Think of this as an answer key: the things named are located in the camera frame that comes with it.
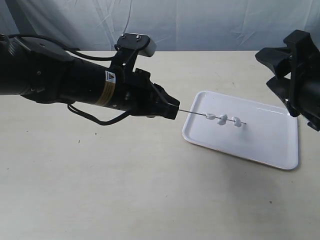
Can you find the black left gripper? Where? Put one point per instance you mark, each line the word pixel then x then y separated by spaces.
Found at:
pixel 135 95

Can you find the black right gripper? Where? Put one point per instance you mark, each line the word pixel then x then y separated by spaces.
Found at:
pixel 301 93

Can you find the thin metal skewer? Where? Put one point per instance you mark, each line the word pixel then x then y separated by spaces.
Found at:
pixel 202 114

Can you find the white cotton piece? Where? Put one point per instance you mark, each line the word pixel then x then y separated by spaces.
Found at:
pixel 222 119
pixel 236 121
pixel 210 116

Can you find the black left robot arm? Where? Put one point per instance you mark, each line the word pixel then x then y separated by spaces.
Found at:
pixel 104 90

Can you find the white plastic tray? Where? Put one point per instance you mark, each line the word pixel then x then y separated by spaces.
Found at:
pixel 270 135

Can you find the white backdrop curtain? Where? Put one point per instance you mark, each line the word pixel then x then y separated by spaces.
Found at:
pixel 174 25

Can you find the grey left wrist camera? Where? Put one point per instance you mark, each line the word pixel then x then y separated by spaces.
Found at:
pixel 141 43

